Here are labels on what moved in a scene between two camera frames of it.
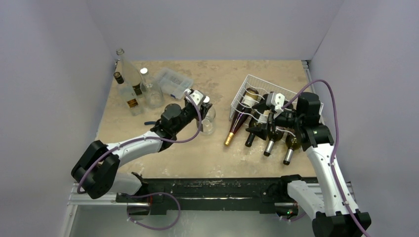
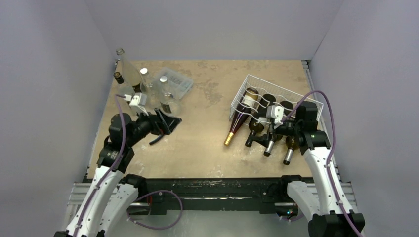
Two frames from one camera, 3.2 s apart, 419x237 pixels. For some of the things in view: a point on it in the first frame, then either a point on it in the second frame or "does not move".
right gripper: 266,115 → 273,130
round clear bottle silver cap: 152,90 does not move
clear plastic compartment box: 174,84 does not move
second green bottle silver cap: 288,156 does not move
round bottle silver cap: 209,122 → 170,99
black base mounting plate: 249,195 does not move
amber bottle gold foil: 248,100 does not move
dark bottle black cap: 256,122 does not move
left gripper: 203,109 → 161,121
